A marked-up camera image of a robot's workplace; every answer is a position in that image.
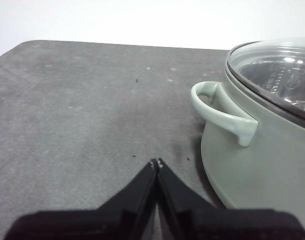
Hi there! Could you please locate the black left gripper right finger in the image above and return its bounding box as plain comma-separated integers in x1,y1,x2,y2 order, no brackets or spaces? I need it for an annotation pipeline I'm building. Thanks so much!
156,157,305,240

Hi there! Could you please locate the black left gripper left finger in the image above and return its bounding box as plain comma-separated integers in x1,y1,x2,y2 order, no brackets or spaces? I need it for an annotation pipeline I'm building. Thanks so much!
8,158,159,240

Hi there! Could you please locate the pale green electric steamer pot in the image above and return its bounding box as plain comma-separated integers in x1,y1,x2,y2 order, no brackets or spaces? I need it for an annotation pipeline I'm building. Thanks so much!
190,37,305,211

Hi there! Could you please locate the glass lid with green knob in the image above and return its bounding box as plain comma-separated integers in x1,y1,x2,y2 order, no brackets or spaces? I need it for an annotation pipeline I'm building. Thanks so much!
225,37,305,133

